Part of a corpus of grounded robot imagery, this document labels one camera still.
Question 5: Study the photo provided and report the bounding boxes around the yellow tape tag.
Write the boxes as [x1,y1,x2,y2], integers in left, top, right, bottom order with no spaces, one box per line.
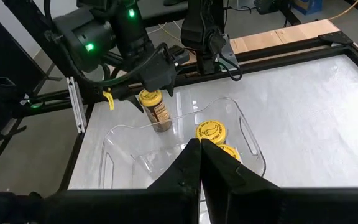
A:
[102,88,116,111]

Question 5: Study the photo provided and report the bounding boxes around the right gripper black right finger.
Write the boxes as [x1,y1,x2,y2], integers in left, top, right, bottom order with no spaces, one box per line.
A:
[201,138,287,224]

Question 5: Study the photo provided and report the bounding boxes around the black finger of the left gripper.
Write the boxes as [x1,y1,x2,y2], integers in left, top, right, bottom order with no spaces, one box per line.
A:
[165,83,176,98]
[126,93,145,114]

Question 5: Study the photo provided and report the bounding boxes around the blue cardboard box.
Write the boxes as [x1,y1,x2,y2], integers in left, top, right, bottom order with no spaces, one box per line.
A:
[292,0,324,16]

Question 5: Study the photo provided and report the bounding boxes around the yellow floor cable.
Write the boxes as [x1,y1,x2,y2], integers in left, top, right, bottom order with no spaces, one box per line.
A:
[327,0,358,22]

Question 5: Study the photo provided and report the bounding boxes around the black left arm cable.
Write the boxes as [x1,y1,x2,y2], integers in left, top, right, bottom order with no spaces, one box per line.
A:
[44,29,170,90]

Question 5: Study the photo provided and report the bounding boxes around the yellow lid spice jar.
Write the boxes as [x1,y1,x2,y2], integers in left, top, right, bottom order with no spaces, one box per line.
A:
[139,88,173,133]
[218,143,242,162]
[195,119,228,146]

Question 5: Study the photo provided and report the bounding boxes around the clear plastic bin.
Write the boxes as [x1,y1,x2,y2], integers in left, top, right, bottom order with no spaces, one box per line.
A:
[98,96,267,190]

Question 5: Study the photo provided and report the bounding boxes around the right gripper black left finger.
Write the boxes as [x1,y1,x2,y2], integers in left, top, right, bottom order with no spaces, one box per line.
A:
[146,138,203,224]

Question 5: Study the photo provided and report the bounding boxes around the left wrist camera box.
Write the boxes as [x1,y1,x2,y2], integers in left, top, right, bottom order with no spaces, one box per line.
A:
[168,45,191,68]

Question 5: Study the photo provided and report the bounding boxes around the silver metal bracket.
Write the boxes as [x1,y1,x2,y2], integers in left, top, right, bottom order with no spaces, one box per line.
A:
[66,76,88,134]

